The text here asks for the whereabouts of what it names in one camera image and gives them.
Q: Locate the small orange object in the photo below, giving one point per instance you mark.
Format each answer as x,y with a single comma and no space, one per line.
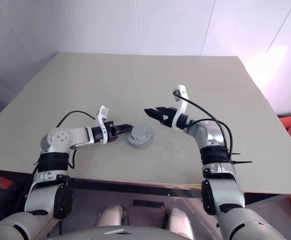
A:
7,183

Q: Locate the pale rounded right robot foot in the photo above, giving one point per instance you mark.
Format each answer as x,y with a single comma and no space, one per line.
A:
179,221

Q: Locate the black tape strip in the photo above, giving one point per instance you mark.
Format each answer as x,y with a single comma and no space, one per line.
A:
148,203

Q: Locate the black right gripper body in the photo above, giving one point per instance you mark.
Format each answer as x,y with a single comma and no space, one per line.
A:
171,118

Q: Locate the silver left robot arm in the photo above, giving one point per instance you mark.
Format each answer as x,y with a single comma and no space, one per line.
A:
60,137

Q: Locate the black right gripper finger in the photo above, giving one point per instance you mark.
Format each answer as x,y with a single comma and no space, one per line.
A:
164,109
155,114

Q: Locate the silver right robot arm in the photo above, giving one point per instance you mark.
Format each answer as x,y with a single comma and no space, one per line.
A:
210,132

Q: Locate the pale rounded left robot foot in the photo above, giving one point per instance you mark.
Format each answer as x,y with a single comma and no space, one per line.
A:
109,216

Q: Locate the black rounded bag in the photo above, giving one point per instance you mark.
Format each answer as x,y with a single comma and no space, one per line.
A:
10,200

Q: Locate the grey robot torso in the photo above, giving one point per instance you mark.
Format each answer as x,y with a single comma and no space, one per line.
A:
135,235

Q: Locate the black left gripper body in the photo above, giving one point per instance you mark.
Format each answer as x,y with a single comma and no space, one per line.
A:
111,131

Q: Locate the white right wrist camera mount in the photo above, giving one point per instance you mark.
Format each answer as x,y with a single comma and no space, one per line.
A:
183,105

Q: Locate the black table frame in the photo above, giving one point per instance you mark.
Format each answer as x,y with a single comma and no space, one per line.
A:
135,187

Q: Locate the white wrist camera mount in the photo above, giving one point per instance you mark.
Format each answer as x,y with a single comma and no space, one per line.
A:
183,105
101,117

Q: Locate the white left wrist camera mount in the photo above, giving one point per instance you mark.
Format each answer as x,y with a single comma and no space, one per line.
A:
101,117

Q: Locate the pale rounded robot foot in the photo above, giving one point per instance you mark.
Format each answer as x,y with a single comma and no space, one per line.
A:
179,221
109,216

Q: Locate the silver finned motor disc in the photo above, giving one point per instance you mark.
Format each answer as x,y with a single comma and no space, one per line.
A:
138,144

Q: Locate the black zip tie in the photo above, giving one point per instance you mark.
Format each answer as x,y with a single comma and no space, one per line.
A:
243,162
236,153

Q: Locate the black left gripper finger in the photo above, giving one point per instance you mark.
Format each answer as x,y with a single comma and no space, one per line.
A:
125,126
124,131

